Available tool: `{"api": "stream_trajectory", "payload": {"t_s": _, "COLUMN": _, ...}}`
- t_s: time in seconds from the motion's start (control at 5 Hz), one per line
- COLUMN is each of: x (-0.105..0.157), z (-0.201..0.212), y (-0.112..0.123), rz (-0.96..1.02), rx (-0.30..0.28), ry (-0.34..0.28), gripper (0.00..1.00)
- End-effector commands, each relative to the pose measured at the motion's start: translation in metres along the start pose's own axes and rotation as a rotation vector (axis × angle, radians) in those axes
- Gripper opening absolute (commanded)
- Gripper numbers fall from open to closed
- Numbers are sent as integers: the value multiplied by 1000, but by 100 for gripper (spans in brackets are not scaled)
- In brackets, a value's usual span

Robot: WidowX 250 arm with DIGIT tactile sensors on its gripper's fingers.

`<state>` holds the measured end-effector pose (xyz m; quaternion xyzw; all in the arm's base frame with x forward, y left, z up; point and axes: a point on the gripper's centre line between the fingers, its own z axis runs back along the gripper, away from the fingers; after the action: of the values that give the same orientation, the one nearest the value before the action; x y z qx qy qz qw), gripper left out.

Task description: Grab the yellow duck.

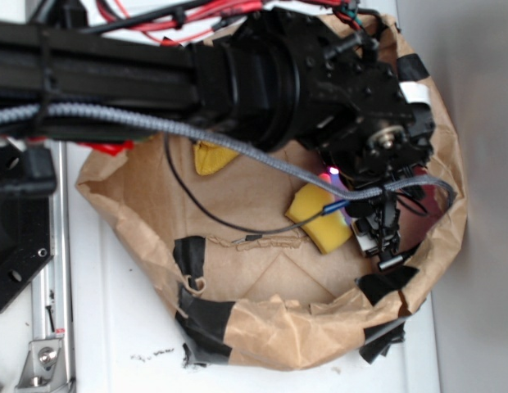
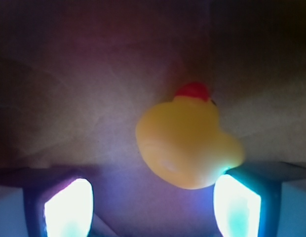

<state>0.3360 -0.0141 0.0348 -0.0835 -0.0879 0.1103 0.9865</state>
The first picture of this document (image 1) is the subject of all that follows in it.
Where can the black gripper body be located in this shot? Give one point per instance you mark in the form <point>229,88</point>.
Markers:
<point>375,153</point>

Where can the green and yellow sponge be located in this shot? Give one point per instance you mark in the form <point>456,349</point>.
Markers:
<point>328,232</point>

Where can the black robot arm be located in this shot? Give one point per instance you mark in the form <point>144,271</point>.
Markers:
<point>282,76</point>

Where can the yellow microfiber cloth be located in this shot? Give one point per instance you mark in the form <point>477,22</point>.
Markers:
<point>210,158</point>

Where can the brown paper bag bin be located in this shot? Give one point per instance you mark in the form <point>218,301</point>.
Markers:
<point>276,302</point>

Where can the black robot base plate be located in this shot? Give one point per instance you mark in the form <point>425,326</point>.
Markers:
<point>27,180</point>

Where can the aluminium extrusion rail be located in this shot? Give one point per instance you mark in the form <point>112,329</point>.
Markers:
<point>51,289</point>

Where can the metal corner bracket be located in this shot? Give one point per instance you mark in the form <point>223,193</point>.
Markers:
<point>45,367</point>

